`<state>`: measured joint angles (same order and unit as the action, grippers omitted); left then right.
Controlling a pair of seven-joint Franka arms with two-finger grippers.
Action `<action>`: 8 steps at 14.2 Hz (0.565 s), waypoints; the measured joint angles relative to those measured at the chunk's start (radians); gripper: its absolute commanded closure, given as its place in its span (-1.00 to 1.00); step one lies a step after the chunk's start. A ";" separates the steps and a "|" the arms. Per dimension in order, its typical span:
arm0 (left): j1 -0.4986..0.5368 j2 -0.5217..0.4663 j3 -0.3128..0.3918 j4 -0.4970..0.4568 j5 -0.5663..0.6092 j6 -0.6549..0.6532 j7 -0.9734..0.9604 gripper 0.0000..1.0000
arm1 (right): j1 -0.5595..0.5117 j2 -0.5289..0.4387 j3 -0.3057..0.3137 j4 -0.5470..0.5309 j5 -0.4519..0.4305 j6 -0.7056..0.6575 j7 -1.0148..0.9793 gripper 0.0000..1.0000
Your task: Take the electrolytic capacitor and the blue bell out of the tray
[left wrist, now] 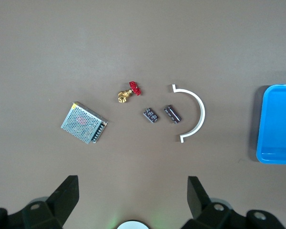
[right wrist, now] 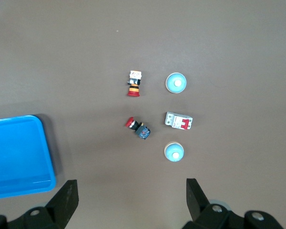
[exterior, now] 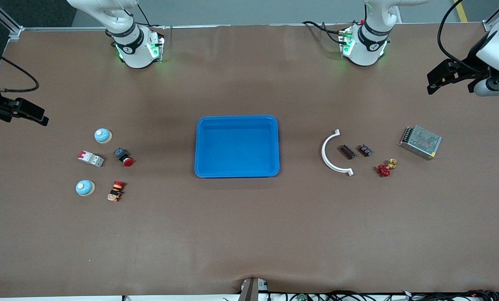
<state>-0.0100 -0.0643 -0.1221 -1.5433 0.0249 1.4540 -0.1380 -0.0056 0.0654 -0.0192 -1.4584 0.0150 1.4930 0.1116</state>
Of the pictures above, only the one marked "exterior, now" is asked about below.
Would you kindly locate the white red circuit breaker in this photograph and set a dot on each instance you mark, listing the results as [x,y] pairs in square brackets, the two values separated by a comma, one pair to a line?
[91,158]

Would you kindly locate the red mushroom push button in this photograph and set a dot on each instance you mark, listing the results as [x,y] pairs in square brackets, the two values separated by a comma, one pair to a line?
[124,156]

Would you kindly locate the white curved plastic bracket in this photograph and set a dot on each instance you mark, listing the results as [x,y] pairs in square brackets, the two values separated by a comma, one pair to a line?
[323,152]

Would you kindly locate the dark brown cylindrical capacitor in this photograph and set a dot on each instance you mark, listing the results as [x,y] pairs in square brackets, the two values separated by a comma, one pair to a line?
[346,151]
[365,150]

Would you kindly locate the light blue call bell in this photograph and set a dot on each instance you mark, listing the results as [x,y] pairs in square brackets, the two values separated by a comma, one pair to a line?
[103,135]
[85,187]

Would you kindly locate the metal mesh power supply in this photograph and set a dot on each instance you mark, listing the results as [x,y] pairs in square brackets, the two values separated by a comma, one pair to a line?
[420,142]

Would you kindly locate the blue plastic tray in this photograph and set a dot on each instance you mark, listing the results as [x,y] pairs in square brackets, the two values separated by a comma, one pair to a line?
[236,146]

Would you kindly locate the red yellow button switch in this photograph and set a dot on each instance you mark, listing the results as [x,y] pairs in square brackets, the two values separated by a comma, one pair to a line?
[115,190]

